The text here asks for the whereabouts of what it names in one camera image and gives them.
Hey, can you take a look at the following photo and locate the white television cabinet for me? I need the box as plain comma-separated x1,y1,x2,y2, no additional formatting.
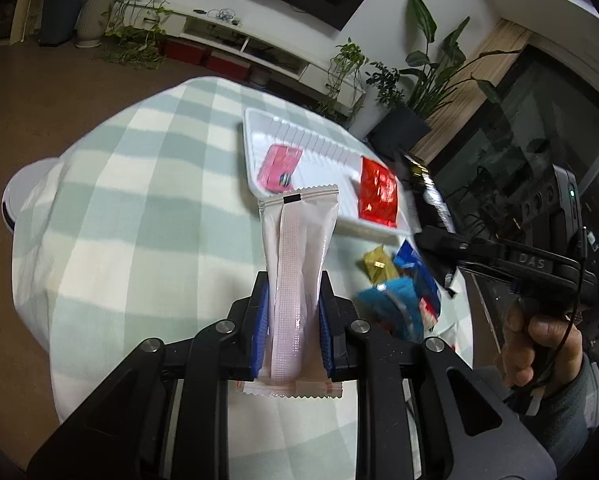
144,4,366,107

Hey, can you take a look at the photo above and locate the dark blue snack packet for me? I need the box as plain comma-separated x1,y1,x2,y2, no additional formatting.
393,239,441,311

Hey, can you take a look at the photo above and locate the leafy plant in white pot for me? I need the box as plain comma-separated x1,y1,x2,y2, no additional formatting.
76,0,123,49

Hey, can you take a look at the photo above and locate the broad-leaf plant in dark pot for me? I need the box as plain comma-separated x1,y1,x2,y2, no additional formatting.
368,0,523,162

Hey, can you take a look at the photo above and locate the white round stool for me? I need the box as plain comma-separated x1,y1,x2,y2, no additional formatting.
2,157,61,233

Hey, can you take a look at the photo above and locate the pink snack packet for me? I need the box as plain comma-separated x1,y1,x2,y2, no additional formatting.
258,144,304,196

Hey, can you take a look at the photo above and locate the tangle of white cables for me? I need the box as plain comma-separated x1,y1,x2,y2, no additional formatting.
194,7,243,27

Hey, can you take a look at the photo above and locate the white long snack packet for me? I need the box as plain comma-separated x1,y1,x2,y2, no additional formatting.
237,185,344,401

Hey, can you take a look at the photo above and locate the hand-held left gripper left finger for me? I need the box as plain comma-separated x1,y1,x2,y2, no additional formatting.
27,270,271,480

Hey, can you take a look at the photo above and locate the person's right hand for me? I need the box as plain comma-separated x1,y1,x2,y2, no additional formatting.
499,305,583,389

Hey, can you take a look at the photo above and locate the checked green white tablecloth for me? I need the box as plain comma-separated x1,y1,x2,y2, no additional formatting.
12,76,475,480

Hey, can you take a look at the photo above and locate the red foil snack packet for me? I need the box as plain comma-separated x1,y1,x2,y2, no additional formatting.
358,156,399,228

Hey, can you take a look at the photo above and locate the black cable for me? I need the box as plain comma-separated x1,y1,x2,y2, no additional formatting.
529,227,589,413

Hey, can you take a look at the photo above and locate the light blue snack packet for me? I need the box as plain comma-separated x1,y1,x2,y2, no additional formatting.
357,277,425,343

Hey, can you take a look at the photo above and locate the trailing green plant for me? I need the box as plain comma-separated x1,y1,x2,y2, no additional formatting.
102,0,183,70
317,37,371,122

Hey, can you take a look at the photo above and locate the red white fruit-print snack packet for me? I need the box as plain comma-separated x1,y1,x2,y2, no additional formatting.
418,297,441,332

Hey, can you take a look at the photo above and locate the black snack packet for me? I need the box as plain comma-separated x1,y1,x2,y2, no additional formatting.
402,149,457,233

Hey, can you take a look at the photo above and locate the leafy plant in dark pot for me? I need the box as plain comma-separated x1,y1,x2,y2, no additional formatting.
30,0,98,47

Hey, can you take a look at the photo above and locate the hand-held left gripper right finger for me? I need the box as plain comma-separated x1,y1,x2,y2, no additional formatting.
318,280,555,480

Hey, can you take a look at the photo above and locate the gold snack packet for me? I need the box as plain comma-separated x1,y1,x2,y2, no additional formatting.
362,245,400,283

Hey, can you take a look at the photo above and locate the white plastic tray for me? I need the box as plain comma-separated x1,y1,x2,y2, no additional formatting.
242,106,415,238

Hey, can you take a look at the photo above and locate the red storage box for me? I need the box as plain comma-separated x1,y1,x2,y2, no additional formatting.
164,39,211,65
206,52,254,82

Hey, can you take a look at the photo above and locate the small-leaved plant in white pot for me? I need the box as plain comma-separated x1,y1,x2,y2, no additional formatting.
349,61,407,142

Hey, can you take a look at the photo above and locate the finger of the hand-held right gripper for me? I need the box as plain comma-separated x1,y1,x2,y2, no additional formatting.
414,225,510,273

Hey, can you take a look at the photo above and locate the person's right forearm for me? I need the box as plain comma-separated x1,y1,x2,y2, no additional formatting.
474,355,599,471

